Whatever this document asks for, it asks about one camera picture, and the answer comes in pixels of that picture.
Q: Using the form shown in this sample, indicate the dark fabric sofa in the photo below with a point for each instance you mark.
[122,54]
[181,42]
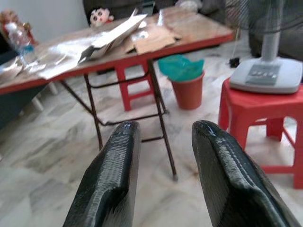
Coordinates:
[288,40]

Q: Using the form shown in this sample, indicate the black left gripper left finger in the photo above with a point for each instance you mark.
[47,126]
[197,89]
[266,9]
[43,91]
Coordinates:
[111,179]

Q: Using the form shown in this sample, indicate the clear plastic water bottle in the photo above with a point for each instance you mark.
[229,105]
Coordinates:
[20,40]

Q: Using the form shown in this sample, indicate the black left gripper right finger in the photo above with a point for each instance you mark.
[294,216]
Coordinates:
[227,184]

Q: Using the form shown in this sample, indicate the red plastic stool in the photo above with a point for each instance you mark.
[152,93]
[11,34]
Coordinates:
[251,104]
[123,78]

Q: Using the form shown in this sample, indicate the orange rubbish bin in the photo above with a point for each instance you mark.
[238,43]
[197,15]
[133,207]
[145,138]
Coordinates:
[188,93]

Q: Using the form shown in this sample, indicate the white tissue packet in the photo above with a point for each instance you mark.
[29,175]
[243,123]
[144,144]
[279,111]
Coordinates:
[10,67]

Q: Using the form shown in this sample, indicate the grey standing fan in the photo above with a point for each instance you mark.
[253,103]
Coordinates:
[265,75]

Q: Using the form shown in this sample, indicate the green plastic bin bag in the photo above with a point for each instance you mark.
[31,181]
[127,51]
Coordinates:
[180,67]

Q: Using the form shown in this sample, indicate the long white carton box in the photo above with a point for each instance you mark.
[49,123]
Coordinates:
[116,35]

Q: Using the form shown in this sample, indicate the marble top folding table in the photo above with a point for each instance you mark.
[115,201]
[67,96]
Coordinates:
[196,30]

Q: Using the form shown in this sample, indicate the flat brown cardboard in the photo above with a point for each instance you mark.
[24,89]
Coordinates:
[156,37]

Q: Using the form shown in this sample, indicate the black TV cabinet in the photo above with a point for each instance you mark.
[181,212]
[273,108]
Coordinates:
[14,106]

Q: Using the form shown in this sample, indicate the red gold figurine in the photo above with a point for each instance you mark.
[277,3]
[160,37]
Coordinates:
[6,17]

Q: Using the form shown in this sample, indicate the white paper sheet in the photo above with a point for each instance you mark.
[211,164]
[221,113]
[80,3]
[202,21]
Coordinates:
[59,67]

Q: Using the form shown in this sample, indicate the cartoon boy plush doll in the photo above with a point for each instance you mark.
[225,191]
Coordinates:
[100,16]

